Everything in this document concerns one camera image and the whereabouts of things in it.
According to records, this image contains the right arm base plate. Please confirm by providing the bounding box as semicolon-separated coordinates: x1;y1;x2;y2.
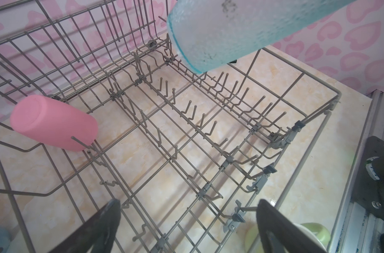
350;135;384;253

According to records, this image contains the cream green-handled mug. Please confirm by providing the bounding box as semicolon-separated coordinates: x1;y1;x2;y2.
244;222;331;253

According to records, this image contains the teal textured plastic cup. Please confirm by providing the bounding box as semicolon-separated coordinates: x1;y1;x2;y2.
166;0;351;74

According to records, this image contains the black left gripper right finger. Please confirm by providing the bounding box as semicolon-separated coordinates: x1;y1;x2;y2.
256;199;326;253

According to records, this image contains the grey wire dish rack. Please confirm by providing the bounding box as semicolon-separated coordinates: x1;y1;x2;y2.
0;1;341;253

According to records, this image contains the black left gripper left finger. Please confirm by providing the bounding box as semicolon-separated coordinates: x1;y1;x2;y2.
51;199;121;253

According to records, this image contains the pink plastic cup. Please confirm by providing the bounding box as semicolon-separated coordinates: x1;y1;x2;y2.
9;95;98;152

